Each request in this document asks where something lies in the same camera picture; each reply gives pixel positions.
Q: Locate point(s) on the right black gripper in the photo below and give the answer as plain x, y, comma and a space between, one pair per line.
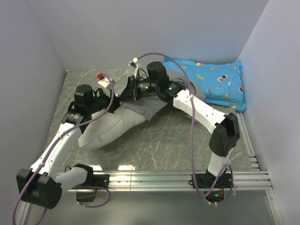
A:
131, 93

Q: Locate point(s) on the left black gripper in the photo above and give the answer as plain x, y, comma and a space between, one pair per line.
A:
115, 105

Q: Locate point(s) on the grey pillowcase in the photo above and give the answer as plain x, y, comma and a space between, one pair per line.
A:
149, 106

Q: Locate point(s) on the white pillow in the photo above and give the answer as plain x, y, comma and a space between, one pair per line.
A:
109, 127

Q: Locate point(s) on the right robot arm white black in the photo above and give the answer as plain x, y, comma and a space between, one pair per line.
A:
175, 89

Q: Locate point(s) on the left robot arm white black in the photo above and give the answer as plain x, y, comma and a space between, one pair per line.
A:
41, 185

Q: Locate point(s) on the blue cartoon print pillow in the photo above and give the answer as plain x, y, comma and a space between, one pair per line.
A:
214, 84

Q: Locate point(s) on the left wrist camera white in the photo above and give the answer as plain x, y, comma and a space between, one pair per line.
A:
105, 83

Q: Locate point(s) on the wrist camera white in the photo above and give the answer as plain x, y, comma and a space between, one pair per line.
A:
105, 83
134, 63

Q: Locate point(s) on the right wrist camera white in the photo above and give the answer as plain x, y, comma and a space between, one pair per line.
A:
134, 63

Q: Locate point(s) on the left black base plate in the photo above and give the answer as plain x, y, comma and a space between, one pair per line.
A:
98, 180

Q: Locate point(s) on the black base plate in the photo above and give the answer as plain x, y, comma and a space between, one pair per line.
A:
98, 180
205, 180

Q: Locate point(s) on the aluminium mounting rail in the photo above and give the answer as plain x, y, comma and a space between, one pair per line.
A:
158, 181

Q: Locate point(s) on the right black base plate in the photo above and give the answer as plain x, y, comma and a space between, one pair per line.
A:
205, 180

